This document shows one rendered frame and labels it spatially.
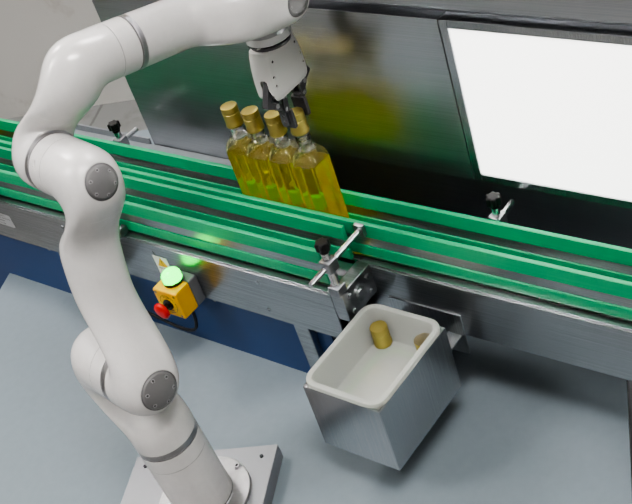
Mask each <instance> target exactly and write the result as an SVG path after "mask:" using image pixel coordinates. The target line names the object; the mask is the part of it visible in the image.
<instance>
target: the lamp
mask: <svg viewBox="0 0 632 504"><path fill-rule="evenodd" d="M161 279H162V282H163V285H164V286H165V287H166V288H174V287H177V286H179V285H180V284H181V283H182V282H183V280H184V277H183V274H182V273H181V271H180V269H179V268H177V267H174V266H172V267H168V268H166V269H165V270H163V272H162V274H161Z"/></svg>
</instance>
